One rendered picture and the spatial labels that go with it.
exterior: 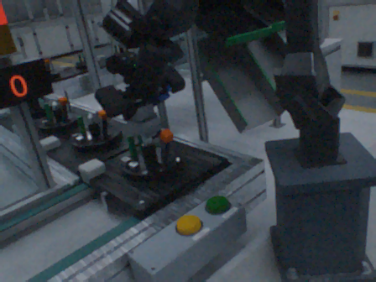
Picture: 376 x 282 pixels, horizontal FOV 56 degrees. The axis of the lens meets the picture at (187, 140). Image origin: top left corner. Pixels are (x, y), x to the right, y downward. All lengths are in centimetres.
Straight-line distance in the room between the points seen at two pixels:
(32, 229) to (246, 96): 57
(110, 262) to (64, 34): 966
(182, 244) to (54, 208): 34
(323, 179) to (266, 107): 43
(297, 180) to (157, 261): 24
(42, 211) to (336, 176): 57
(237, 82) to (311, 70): 44
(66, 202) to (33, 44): 910
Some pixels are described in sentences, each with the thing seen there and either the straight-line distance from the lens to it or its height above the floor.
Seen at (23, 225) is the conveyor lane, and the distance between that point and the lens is 80.
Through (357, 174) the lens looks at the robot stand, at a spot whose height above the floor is 106.
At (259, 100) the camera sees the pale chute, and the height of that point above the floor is 103.
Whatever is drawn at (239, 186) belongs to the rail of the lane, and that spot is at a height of 93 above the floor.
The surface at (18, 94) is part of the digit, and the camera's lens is 73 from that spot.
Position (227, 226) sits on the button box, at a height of 94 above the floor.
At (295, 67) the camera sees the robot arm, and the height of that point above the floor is 121.
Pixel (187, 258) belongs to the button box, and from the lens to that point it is 58.
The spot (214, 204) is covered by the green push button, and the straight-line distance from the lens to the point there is 63.
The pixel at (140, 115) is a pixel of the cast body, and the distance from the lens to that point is 72.
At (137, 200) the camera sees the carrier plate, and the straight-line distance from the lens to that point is 68.
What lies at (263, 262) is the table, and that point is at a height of 86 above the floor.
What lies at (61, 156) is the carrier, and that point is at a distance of 96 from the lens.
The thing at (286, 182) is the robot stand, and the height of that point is 106.
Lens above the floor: 133
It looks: 24 degrees down
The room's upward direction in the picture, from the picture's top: 9 degrees counter-clockwise
